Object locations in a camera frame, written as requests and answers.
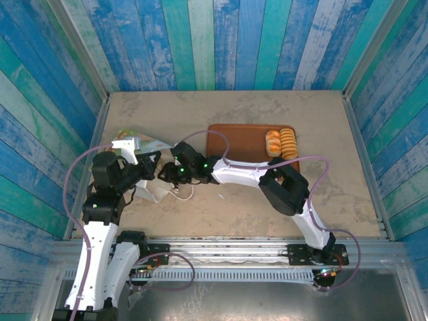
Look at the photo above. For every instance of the small circuit board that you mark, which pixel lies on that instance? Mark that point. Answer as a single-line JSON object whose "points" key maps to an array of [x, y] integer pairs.
{"points": [[326, 272], [143, 268]]}

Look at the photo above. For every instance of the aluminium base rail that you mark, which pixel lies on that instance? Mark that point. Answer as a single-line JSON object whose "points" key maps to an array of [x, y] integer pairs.
{"points": [[234, 249]]}

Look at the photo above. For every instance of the wide black mount plate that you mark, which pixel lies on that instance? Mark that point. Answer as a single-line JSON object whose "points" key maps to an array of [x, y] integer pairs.
{"points": [[297, 254]]}

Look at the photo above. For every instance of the steel lower shelf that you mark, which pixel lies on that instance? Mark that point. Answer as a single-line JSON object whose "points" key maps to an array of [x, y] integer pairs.
{"points": [[267, 301]]}

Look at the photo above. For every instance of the white paper bag picnic print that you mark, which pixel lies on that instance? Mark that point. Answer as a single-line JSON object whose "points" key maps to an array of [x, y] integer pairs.
{"points": [[154, 145]]}

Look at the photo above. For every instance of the brown plastic tray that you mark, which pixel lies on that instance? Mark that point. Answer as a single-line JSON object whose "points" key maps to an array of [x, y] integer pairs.
{"points": [[240, 140]]}

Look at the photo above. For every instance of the aluminium side rail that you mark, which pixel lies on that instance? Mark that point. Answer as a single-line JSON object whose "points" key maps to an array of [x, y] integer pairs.
{"points": [[357, 133], [102, 117]]}

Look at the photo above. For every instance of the small black mount plate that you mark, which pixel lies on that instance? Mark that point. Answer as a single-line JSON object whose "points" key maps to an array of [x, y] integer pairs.
{"points": [[158, 249]]}

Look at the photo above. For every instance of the ridged golden fake bread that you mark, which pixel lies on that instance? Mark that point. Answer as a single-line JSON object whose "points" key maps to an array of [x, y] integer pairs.
{"points": [[289, 143]]}

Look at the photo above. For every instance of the aluminium corner post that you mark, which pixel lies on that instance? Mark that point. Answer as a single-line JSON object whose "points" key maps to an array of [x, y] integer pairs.
{"points": [[82, 50], [372, 50]]}

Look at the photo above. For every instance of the twisted orange fake bread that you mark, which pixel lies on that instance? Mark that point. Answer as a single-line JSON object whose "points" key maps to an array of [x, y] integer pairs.
{"points": [[273, 143]]}

